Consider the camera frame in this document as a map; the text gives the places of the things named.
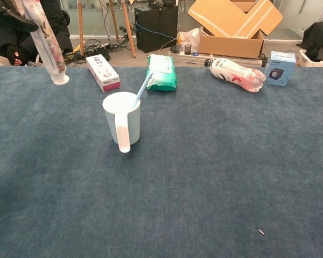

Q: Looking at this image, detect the white cup with handle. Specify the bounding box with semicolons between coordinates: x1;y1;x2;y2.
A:
102;91;142;153

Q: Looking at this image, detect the aluminium profile rail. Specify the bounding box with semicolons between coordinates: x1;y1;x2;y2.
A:
168;51;263;68

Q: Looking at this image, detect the blue table mat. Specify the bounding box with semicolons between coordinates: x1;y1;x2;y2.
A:
0;66;323;258

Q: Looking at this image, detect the light blue toothbrush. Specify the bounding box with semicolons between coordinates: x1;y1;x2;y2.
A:
131;71;154;108

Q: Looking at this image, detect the white pink toothpaste box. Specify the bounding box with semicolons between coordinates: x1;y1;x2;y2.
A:
85;54;122;93

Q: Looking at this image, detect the light blue speaker box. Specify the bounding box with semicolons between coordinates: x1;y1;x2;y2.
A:
263;51;297;87

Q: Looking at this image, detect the person in black jacket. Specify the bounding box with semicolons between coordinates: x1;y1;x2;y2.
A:
0;0;74;67

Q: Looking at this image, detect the open cardboard box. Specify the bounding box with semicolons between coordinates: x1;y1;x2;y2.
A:
187;0;284;60

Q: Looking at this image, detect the wooden leg stand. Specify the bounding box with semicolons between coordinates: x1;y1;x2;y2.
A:
77;0;137;59

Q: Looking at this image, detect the white plastic bag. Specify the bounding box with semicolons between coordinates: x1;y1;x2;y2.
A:
178;27;202;53

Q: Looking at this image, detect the white floral toothpaste tube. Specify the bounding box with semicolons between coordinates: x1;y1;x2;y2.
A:
20;0;70;86

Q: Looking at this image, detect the white plastic crate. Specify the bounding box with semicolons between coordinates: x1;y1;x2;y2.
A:
298;49;323;68

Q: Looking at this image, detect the black computer tower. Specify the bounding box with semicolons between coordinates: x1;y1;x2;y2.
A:
134;5;179;54

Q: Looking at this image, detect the black cloth cover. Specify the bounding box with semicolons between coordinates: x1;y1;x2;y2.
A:
301;21;323;62

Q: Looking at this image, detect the plastic bottle with pink drink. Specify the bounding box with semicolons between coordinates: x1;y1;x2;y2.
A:
203;57;266;93

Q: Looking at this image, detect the green wet wipes pack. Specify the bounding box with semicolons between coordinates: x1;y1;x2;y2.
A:
146;54;178;92

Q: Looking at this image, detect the black cable bundle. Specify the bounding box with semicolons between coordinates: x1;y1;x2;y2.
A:
61;39;137;65

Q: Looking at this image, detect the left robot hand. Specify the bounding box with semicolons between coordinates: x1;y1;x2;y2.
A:
0;2;40;32

